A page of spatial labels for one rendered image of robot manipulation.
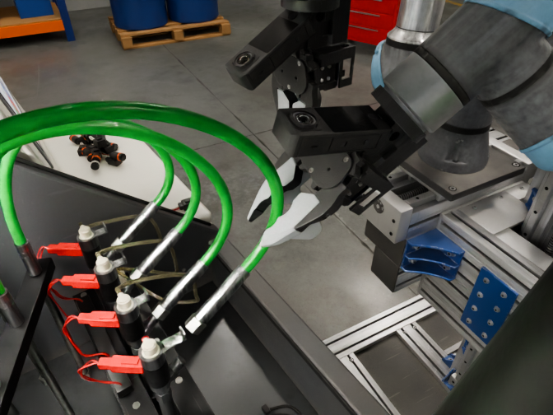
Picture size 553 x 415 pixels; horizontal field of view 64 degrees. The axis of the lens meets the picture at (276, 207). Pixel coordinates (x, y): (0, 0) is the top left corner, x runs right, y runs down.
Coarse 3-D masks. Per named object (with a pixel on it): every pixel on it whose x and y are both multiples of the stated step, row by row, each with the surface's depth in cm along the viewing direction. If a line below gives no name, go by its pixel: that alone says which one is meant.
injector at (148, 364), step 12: (144, 360) 49; (156, 360) 49; (180, 360) 54; (144, 372) 51; (156, 372) 50; (168, 372) 52; (156, 384) 52; (168, 384) 53; (156, 396) 55; (168, 396) 55; (168, 408) 56
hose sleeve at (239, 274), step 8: (232, 272) 52; (240, 272) 51; (232, 280) 51; (240, 280) 51; (224, 288) 51; (232, 288) 51; (216, 296) 51; (224, 296) 51; (208, 304) 51; (216, 304) 51; (200, 312) 51; (208, 312) 51; (200, 320) 51; (208, 320) 52
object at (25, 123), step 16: (32, 112) 30; (48, 112) 30; (64, 112) 30; (80, 112) 31; (96, 112) 32; (112, 112) 32; (128, 112) 33; (144, 112) 34; (160, 112) 35; (176, 112) 36; (192, 112) 37; (0, 128) 29; (16, 128) 29; (32, 128) 30; (208, 128) 38; (224, 128) 39; (240, 144) 41; (256, 160) 43; (272, 176) 46; (272, 192) 48; (272, 208) 49; (272, 224) 50; (256, 256) 51
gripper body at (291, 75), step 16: (288, 0) 51; (304, 0) 50; (320, 0) 50; (336, 0) 51; (320, 16) 54; (336, 16) 54; (320, 32) 55; (336, 32) 56; (304, 48) 54; (320, 48) 56; (336, 48) 56; (352, 48) 56; (288, 64) 56; (304, 64) 54; (320, 64) 55; (336, 64) 58; (352, 64) 58; (288, 80) 57; (304, 80) 55; (320, 80) 56; (336, 80) 59
